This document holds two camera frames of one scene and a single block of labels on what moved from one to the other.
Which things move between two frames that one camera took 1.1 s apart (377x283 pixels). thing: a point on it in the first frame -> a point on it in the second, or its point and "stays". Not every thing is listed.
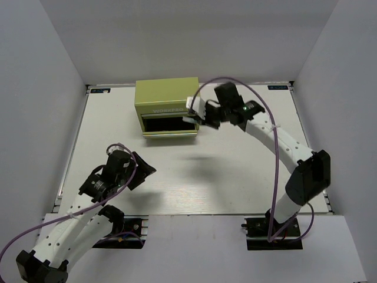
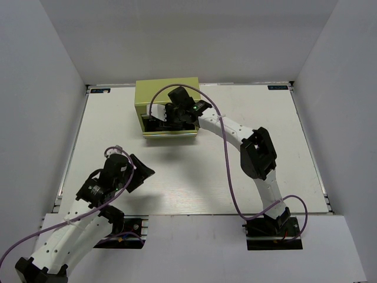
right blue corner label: x=277 y=87 stays
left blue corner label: x=100 y=90 stays
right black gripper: x=208 y=107 -> x=169 y=123
